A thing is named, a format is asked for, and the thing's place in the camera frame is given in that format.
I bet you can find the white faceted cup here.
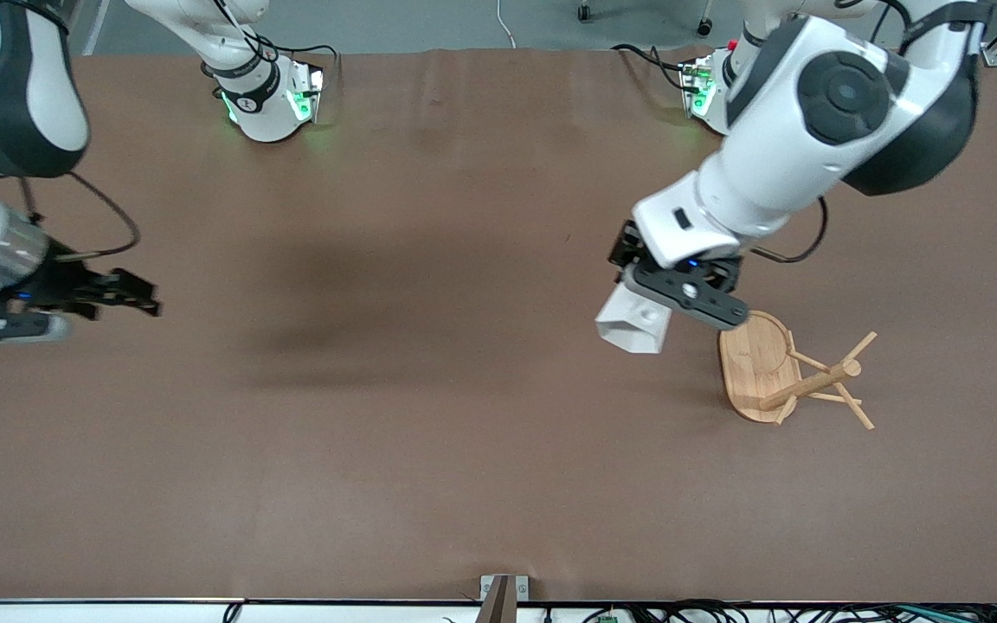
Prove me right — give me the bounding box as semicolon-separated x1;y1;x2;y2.
595;284;673;355

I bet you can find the wooden cup rack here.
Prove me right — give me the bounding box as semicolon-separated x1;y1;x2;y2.
717;310;878;431

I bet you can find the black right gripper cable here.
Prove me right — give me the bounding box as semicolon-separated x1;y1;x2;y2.
21;171;142;260

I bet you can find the black left arm base cable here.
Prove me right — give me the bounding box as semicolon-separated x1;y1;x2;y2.
611;43;691;93

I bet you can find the black arm base cable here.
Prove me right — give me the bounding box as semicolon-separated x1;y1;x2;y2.
611;43;691;93
252;33;342;92

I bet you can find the black right arm base cable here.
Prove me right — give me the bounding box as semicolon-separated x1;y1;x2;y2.
252;33;342;92

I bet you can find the black cable tangle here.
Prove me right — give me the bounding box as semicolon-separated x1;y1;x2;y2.
542;600;997;623

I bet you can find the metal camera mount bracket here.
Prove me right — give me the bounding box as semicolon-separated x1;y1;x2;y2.
477;575;531;623

